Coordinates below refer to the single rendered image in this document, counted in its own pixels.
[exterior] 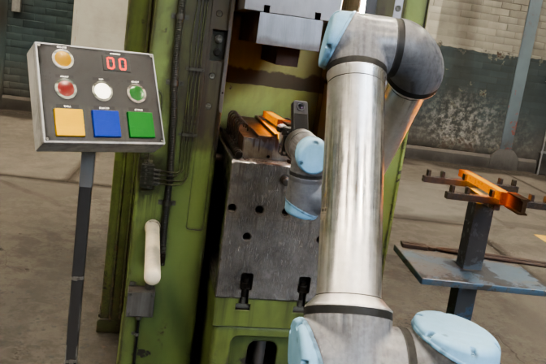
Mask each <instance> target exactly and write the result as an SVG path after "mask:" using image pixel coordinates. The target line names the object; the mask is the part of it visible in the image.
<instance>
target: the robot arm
mask: <svg viewBox="0 0 546 364"><path fill-rule="evenodd" d="M318 66H319V67H321V68H322V69H327V107H326V123H325V138H324V141H323V140H322V139H320V138H318V137H316V136H315V135H314V134H313V133H312V132H310V131H309V125H308V102H305V101H297V100H295V101H294V102H293V103H292V104H291V127H289V126H286V125H285V124H283V123H281V124H278V125H277V127H276V131H277V132H279V143H281V141H282V145H279V148H278V153H279V154H280V155H281V156H287V157H288V158H289V159H290V160H291V166H290V171H289V177H288V187H287V193H286V197H285V207H284V209H285V211H286V212H287V213H288V214H289V215H291V216H293V217H295V218H298V219H304V220H315V219H316V218H317V217H318V216H317V215H320V230H319V245H318V275H317V291H316V295H315V296H314V297H313V298H312V299H311V300H310V301H309V302H308V303H307V304H305V306H304V317H298V318H295V319H294V320H293V321H292V323H291V330H290V331H289V337H288V364H500V360H501V347H500V346H499V344H498V342H497V341H496V339H495V338H494V337H493V336H492V335H491V334H490V333H489V332H488V331H486V330H485V329H483V328H482V327H480V326H479V325H477V324H475V323H472V322H471V321H469V320H467V319H465V318H462V317H459V316H456V315H454V314H445V313H443V312H440V311H434V310H425V311H421V312H418V313H417V314H416V315H415V316H414V317H413V318H412V320H411V327H394V326H393V325H392V314H393V312H392V310H391V309H390V308H389V307H388V306H387V305H386V303H385V302H384V301H383V300H382V297H381V294H382V250H383V206H384V174H385V172H386V170H387V169H388V167H389V165H390V163H391V161H392V159H393V157H394V156H395V154H396V152H397V150H398V148H399V146H400V144H401V142H402V141H403V139H404V137H405V134H406V133H407V131H408V129H409V128H410V125H411V124H412V122H413V120H414V117H415V115H416V114H417V113H418V110H419V108H420V106H421V105H422V103H423V101H424V99H428V98H430V97H432V96H433V95H434V94H435V93H436V92H437V90H438V88H439V87H440V84H441V82H442V80H443V77H444V60H443V56H442V54H441V51H440V48H439V46H438V45H437V43H436V41H435V39H434V38H433V37H432V36H431V34H430V33H429V32H428V31H427V30H426V29H425V28H423V27H422V26H420V25H419V24H417V23H415V22H413V21H411V20H408V19H402V18H400V19H398V18H393V17H387V16H381V15H371V14H366V13H360V12H356V11H336V12H334V13H333V14H332V15H331V18H330V19H329V21H328V24H327V28H326V31H325V34H324V37H323V43H322V46H321V50H320V54H319V58H318ZM385 81H387V82H388V83H387V85H386V87H385ZM282 138H283V139H282ZM280 148H281V151H280ZM283 152H285V154H283Z"/></svg>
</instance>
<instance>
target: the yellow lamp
mask: <svg viewBox="0 0 546 364"><path fill-rule="evenodd" d="M54 58H55V61H56V63H57V64H59V65H60V66H63V67H66V66H68V65H70V64H71V62H72V58H71V56H70V55H69V54H68V53H67V52H65V51H59V52H57V53H56V54H55V56H54Z"/></svg>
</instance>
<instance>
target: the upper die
mask: <svg viewBox="0 0 546 364"><path fill-rule="evenodd" d="M322 30H323V21H322V20H316V19H305V18H299V17H294V16H288V15H277V14H271V13H266V12H261V11H260V12H250V13H242V14H241V21H240V33H239V40H242V41H249V42H253V43H257V44H263V45H269V46H280V47H286V48H293V49H299V50H309V51H316V52H319V47H320V41H321V36H322Z"/></svg>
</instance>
